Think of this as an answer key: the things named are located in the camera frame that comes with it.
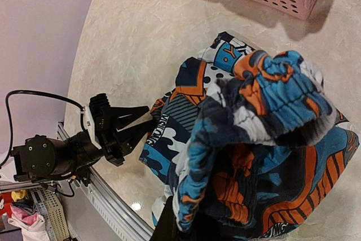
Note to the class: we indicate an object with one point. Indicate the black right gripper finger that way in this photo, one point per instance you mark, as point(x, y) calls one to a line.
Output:
point(166, 229)

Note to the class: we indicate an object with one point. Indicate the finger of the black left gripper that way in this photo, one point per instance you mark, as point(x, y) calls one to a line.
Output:
point(129, 138)
point(127, 115)

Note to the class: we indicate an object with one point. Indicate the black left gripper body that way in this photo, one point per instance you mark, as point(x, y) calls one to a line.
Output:
point(116, 143)

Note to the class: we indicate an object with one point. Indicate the orange patterned garment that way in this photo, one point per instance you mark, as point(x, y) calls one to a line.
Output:
point(248, 145)

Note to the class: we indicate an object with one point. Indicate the colourful clutter under table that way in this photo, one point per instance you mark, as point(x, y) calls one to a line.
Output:
point(34, 214)

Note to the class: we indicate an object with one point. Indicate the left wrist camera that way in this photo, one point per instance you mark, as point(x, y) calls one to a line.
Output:
point(99, 122)

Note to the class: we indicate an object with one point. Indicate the aluminium front rail frame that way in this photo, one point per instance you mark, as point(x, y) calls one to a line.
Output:
point(113, 206)

